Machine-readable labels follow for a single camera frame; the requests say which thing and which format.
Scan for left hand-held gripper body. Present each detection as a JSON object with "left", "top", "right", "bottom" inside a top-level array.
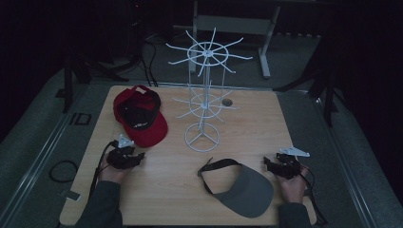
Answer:
[{"left": 106, "top": 134, "right": 137, "bottom": 170}]

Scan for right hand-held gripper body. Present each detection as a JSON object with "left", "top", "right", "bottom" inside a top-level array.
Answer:
[{"left": 275, "top": 145, "right": 311, "bottom": 181}]

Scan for red baseball cap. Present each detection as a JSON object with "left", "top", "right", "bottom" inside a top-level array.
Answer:
[{"left": 112, "top": 85, "right": 169, "bottom": 148}]

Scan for grey sun visor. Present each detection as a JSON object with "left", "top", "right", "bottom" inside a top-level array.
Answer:
[{"left": 197, "top": 157, "right": 275, "bottom": 219}]

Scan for white wire display rack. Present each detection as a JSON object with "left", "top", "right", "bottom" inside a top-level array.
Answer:
[{"left": 165, "top": 27, "right": 254, "bottom": 153}]

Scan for person's left hand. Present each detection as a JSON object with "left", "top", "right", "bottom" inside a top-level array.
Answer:
[{"left": 98, "top": 163, "right": 133, "bottom": 185}]

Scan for person's right hand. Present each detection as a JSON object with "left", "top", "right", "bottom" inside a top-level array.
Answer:
[{"left": 275, "top": 166, "right": 311, "bottom": 204}]

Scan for black tripod stand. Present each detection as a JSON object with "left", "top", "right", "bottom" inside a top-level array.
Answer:
[
  {"left": 274, "top": 37, "right": 341, "bottom": 128},
  {"left": 62, "top": 53, "right": 130, "bottom": 114}
]

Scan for left hand-held gripper cable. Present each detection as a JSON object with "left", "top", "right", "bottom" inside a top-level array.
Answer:
[{"left": 87, "top": 140, "right": 119, "bottom": 201}]

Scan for hand-held gripper cable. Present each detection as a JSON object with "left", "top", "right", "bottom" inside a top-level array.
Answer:
[
  {"left": 87, "top": 140, "right": 119, "bottom": 201},
  {"left": 299, "top": 165, "right": 330, "bottom": 227}
]

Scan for right hand-held gripper cable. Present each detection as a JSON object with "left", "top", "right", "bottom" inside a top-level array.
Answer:
[{"left": 299, "top": 165, "right": 330, "bottom": 227}]

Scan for black floor bracket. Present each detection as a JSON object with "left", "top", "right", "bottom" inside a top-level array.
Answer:
[{"left": 68, "top": 112, "right": 93, "bottom": 126}]

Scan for black cable loop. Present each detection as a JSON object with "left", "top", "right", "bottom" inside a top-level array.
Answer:
[{"left": 48, "top": 160, "right": 80, "bottom": 183}]

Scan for black floor cables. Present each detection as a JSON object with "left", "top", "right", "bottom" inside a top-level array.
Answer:
[{"left": 138, "top": 39, "right": 160, "bottom": 88}]

